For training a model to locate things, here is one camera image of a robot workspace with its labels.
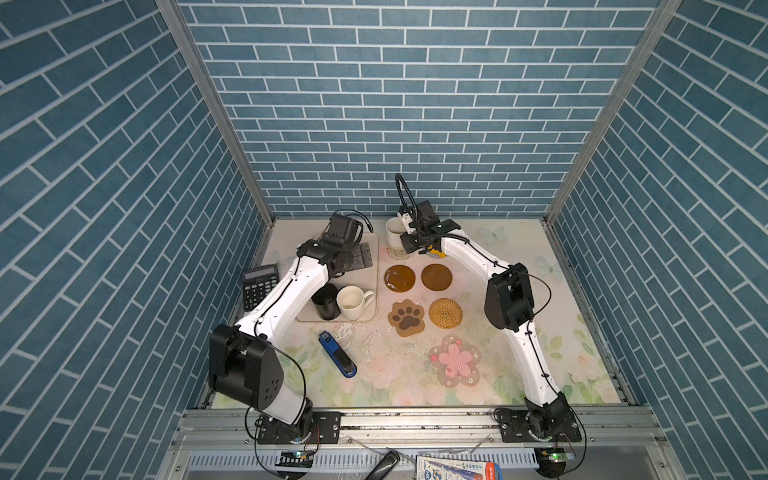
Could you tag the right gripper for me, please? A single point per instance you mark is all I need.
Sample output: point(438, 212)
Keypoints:
point(406, 243)

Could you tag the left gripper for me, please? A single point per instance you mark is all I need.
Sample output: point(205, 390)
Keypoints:
point(354, 248)

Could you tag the white mug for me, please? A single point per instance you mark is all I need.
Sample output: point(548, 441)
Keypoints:
point(394, 229)
point(356, 304)

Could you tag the beige tray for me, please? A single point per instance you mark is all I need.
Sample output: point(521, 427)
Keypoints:
point(365, 278)

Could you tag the dark brown wooden coaster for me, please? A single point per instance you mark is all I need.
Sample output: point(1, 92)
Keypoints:
point(436, 277)

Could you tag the glossy brown scratched coaster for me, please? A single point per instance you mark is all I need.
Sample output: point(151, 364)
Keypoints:
point(399, 278)

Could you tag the rattan round coaster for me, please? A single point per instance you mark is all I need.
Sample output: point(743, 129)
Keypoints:
point(445, 313)

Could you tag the cork paw coaster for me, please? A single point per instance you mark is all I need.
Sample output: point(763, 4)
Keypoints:
point(407, 318)

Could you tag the pink flower coaster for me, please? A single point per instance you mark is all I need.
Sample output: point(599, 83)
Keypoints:
point(456, 362)

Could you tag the yellow mug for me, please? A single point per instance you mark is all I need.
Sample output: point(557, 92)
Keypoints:
point(432, 252)

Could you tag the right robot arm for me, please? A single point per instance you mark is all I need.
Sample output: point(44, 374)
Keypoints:
point(508, 306)

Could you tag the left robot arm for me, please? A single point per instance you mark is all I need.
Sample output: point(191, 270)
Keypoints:
point(244, 358)

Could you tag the black mug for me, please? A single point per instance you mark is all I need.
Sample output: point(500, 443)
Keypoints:
point(325, 302)

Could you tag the black calculator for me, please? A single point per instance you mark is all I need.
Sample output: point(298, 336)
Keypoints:
point(257, 283)

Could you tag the left circuit board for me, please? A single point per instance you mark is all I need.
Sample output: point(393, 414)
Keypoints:
point(295, 459)

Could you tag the circuit board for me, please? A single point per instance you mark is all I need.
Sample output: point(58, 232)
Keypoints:
point(553, 455)
point(295, 459)

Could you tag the printed packet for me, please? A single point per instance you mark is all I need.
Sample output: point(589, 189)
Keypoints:
point(429, 468)

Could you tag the right circuit board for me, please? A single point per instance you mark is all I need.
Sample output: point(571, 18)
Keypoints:
point(553, 455)

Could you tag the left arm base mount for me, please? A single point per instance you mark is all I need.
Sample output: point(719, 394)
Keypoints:
point(317, 427)

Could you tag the black remote handle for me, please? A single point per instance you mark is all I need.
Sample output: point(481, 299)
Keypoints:
point(385, 465)

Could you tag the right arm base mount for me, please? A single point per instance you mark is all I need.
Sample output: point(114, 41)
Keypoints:
point(517, 426)

